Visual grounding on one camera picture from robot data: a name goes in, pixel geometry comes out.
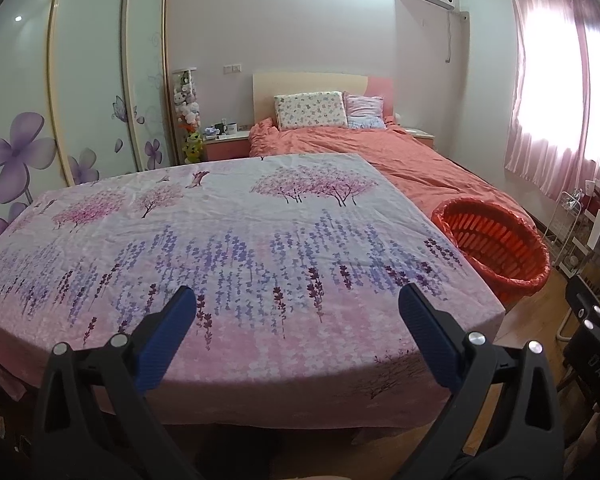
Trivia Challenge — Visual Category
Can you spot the red plastic laundry basket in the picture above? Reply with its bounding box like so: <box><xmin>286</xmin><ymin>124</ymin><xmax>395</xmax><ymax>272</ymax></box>
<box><xmin>431</xmin><ymin>198</ymin><xmax>550</xmax><ymax>310</ymax></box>

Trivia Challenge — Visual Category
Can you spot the coral red bed duvet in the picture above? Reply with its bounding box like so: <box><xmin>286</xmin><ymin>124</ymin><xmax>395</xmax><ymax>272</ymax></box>
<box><xmin>249</xmin><ymin>117</ymin><xmax>533</xmax><ymax>224</ymax></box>

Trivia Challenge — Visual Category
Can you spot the green frog plush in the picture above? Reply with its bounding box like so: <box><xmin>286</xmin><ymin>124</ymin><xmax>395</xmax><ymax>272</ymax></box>
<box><xmin>183</xmin><ymin>131</ymin><xmax>204</xmax><ymax>164</ymax></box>

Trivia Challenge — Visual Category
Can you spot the pink left nightstand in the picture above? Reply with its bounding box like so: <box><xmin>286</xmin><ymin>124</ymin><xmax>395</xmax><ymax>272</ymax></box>
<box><xmin>204</xmin><ymin>130</ymin><xmax>250</xmax><ymax>162</ymax></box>

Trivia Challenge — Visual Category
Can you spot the pink window curtain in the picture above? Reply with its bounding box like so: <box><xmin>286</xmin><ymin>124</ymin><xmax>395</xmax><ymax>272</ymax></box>
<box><xmin>505</xmin><ymin>0</ymin><xmax>600</xmax><ymax>198</ymax></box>

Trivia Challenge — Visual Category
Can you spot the pink striped pillow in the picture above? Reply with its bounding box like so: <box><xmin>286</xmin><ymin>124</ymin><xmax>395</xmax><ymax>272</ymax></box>
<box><xmin>343</xmin><ymin>93</ymin><xmax>386</xmax><ymax>129</ymax></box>

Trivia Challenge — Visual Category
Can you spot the plush toy display tube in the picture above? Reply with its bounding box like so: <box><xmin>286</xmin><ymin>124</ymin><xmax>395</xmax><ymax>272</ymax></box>
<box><xmin>172</xmin><ymin>67</ymin><xmax>201</xmax><ymax>164</ymax></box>

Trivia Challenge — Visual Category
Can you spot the floral white pillow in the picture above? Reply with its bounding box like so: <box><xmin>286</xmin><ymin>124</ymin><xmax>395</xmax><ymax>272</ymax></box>
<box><xmin>274</xmin><ymin>91</ymin><xmax>348</xmax><ymax>130</ymax></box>

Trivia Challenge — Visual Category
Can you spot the floral sliding wardrobe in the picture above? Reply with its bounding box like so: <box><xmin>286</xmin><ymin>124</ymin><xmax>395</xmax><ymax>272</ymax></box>
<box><xmin>0</xmin><ymin>0</ymin><xmax>176</xmax><ymax>235</ymax></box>

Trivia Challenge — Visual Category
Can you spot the beige pink headboard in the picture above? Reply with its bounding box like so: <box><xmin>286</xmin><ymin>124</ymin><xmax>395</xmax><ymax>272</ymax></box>
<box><xmin>251</xmin><ymin>71</ymin><xmax>397</xmax><ymax>124</ymax></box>

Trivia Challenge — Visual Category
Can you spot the white wire rolling cart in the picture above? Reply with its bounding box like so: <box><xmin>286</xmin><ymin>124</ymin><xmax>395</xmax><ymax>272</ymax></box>
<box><xmin>543</xmin><ymin>181</ymin><xmax>600</xmax><ymax>278</ymax></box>

